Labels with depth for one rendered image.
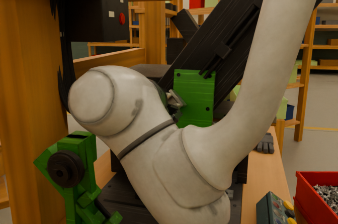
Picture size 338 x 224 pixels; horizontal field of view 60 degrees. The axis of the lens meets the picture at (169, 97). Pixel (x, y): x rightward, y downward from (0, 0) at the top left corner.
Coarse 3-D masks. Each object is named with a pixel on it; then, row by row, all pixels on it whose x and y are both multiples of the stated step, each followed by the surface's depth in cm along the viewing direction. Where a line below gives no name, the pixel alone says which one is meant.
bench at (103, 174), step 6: (108, 150) 124; (102, 156) 118; (108, 156) 118; (96, 162) 113; (102, 162) 113; (108, 162) 113; (96, 168) 108; (102, 168) 108; (108, 168) 108; (96, 174) 103; (102, 174) 103; (108, 174) 103; (114, 174) 103; (96, 180) 99; (102, 180) 99; (108, 180) 99; (102, 186) 96; (60, 222) 78
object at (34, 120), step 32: (0, 0) 60; (32, 0) 63; (0, 32) 61; (32, 32) 64; (160, 32) 156; (0, 64) 63; (32, 64) 65; (0, 96) 65; (32, 96) 65; (0, 128) 68; (32, 128) 66; (64, 128) 78; (32, 160) 67; (32, 192) 69
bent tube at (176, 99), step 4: (172, 92) 77; (176, 92) 81; (172, 96) 78; (176, 96) 77; (168, 100) 78; (172, 100) 78; (176, 100) 78; (180, 100) 77; (180, 104) 77; (184, 104) 77
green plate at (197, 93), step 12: (180, 72) 82; (192, 72) 81; (204, 72) 80; (180, 84) 81; (192, 84) 81; (204, 84) 80; (192, 96) 80; (204, 96) 80; (180, 108) 81; (192, 108) 80; (204, 108) 79; (180, 120) 81; (192, 120) 80; (204, 120) 79
